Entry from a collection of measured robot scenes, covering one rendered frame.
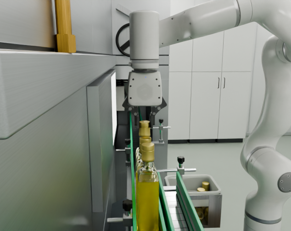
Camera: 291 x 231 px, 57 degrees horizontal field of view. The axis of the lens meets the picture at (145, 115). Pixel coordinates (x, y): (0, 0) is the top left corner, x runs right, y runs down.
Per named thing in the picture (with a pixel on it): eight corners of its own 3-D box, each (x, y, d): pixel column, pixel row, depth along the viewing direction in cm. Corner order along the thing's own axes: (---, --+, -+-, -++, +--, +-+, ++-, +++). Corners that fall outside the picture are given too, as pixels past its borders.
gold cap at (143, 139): (138, 150, 79) (138, 135, 78) (150, 149, 79) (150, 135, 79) (139, 154, 76) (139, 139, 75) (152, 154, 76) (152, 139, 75)
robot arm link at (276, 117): (253, 189, 85) (232, 167, 101) (288, 190, 87) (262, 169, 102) (288, 25, 74) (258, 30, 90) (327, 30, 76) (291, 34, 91)
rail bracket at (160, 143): (143, 152, 172) (143, 118, 167) (169, 151, 173) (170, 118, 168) (143, 155, 167) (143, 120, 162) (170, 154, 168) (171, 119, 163)
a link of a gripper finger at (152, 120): (150, 107, 79) (150, 129, 81) (161, 107, 79) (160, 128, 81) (149, 105, 82) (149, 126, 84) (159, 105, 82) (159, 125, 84)
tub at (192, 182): (163, 191, 128) (164, 175, 126) (209, 190, 129) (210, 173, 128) (169, 212, 111) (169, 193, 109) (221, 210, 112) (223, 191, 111)
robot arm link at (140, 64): (128, 59, 73) (128, 70, 74) (160, 59, 74) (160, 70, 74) (128, 59, 81) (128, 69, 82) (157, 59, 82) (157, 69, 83)
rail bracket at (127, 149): (116, 164, 130) (116, 138, 127) (131, 164, 130) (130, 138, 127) (116, 167, 126) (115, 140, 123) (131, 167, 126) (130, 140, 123)
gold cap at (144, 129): (138, 134, 84) (138, 120, 83) (149, 133, 84) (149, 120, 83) (138, 137, 81) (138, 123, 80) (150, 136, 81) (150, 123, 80)
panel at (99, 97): (112, 126, 159) (110, 68, 152) (117, 126, 160) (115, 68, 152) (92, 212, 72) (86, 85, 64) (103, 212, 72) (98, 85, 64)
